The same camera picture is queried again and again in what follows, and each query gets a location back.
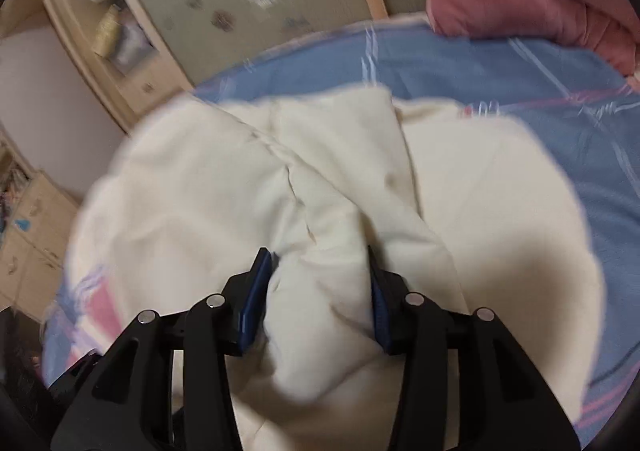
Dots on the cream and pink hooded jacket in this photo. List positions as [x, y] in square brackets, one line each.
[200, 191]

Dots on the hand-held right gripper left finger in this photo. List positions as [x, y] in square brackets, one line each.
[254, 301]

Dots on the beige side cabinet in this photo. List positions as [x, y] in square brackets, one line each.
[35, 231]

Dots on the wardrobe drawer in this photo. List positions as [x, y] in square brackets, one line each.
[150, 86]

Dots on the grey storage box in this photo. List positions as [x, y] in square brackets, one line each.
[132, 48]

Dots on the blue striped bed sheet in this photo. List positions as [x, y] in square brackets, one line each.
[500, 76]

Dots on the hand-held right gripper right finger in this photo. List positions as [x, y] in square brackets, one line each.
[380, 316]

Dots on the beige wardrobe with glass doors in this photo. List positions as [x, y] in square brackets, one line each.
[260, 21]

